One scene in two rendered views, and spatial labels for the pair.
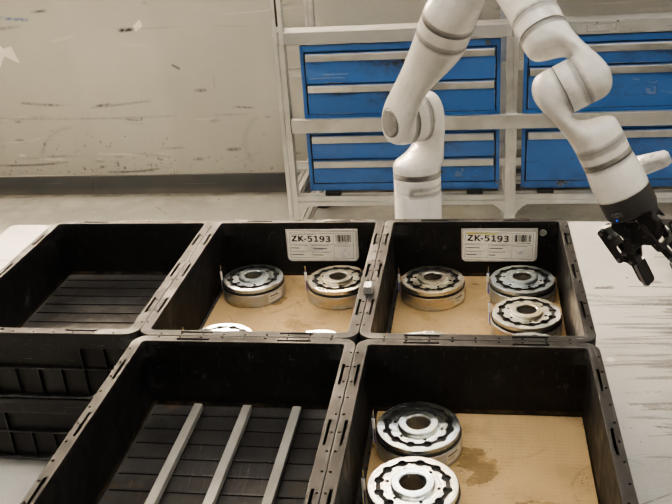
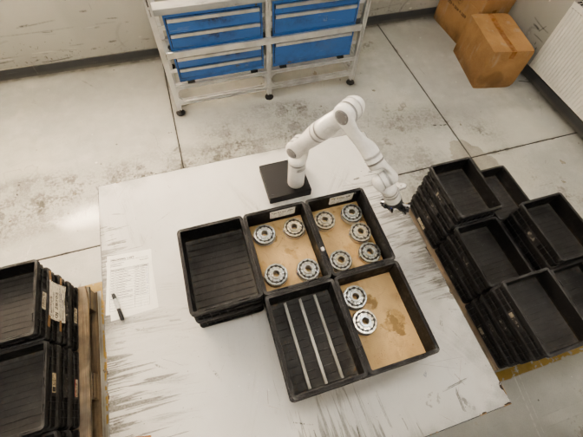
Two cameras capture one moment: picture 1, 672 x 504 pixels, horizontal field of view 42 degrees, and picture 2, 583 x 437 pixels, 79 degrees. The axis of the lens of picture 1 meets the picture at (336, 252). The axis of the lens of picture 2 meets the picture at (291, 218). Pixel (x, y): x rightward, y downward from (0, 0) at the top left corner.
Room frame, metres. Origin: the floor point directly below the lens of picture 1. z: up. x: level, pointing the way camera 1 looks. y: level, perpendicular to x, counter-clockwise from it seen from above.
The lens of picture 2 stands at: (0.60, 0.42, 2.34)
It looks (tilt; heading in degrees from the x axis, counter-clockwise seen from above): 60 degrees down; 330
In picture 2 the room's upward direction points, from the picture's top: 4 degrees clockwise
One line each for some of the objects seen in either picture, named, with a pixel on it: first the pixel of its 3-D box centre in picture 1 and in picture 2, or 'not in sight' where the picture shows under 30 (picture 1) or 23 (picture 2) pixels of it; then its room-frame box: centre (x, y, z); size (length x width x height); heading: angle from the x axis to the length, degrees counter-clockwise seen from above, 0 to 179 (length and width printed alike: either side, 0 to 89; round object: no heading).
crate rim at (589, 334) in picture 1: (475, 277); (348, 229); (1.14, -0.20, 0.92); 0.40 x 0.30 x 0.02; 170
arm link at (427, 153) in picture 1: (416, 137); (298, 151); (1.59, -0.17, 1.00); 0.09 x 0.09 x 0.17; 29
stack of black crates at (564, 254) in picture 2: not in sight; (537, 241); (0.75, -1.50, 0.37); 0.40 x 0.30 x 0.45; 170
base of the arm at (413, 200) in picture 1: (418, 215); (296, 172); (1.59, -0.17, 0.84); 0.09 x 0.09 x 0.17; 70
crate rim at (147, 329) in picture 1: (276, 276); (285, 245); (1.19, 0.09, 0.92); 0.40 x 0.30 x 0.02; 170
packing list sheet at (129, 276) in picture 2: not in sight; (129, 282); (1.43, 0.80, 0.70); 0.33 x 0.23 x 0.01; 170
